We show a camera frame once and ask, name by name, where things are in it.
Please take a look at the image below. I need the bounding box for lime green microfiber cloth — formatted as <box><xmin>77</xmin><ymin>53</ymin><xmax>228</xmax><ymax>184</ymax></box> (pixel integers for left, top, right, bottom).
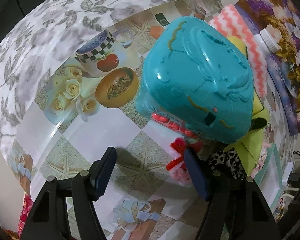
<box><xmin>231</xmin><ymin>96</ymin><xmax>271</xmax><ymax>177</ymax></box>

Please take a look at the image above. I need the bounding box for teal shallow cardboard tray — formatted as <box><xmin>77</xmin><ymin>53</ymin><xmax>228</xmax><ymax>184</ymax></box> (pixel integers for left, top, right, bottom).
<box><xmin>254</xmin><ymin>144</ymin><xmax>283</xmax><ymax>212</ymax></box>

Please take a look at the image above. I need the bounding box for red pink yarn bow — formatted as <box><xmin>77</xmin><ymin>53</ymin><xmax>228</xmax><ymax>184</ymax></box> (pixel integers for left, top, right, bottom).
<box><xmin>166</xmin><ymin>138</ymin><xmax>203</xmax><ymax>186</ymax></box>

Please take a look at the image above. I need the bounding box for leopard print scrunchie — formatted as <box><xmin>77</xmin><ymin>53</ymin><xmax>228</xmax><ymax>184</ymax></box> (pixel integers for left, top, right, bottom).
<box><xmin>207</xmin><ymin>148</ymin><xmax>247</xmax><ymax>180</ymax></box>

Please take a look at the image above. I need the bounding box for white pill bottle green label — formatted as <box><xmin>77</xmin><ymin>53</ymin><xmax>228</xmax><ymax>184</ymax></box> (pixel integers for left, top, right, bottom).
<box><xmin>254</xmin><ymin>28</ymin><xmax>279</xmax><ymax>57</ymax></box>

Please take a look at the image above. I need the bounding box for floral oil painting canvas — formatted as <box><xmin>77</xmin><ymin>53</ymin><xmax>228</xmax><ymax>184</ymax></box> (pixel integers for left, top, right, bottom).
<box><xmin>235</xmin><ymin>0</ymin><xmax>300</xmax><ymax>135</ymax></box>

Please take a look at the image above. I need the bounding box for pink white chevron cloth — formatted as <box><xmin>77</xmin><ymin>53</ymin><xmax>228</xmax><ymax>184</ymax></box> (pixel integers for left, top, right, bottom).
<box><xmin>208</xmin><ymin>4</ymin><xmax>267</xmax><ymax>98</ymax></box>

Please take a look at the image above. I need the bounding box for teal plastic toy box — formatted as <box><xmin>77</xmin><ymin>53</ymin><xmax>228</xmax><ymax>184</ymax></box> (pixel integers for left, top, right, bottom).
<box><xmin>136</xmin><ymin>16</ymin><xmax>254</xmax><ymax>144</ymax></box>

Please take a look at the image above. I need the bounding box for checkered picture table mat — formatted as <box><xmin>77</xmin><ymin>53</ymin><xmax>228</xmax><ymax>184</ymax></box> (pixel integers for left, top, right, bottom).
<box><xmin>5</xmin><ymin>0</ymin><xmax>291</xmax><ymax>240</ymax></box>

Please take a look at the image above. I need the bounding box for black power adapter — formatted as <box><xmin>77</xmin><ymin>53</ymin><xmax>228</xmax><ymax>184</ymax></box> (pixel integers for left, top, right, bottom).
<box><xmin>288</xmin><ymin>172</ymin><xmax>300</xmax><ymax>185</ymax></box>

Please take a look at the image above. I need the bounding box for grey floral tablecloth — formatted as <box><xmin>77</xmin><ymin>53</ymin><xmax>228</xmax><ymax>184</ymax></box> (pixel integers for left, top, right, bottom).
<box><xmin>0</xmin><ymin>0</ymin><xmax>177</xmax><ymax>165</ymax></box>

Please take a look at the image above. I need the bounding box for white power strip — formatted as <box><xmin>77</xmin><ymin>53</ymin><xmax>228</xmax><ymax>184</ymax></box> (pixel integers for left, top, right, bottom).
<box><xmin>281</xmin><ymin>160</ymin><xmax>297</xmax><ymax>203</ymax></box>

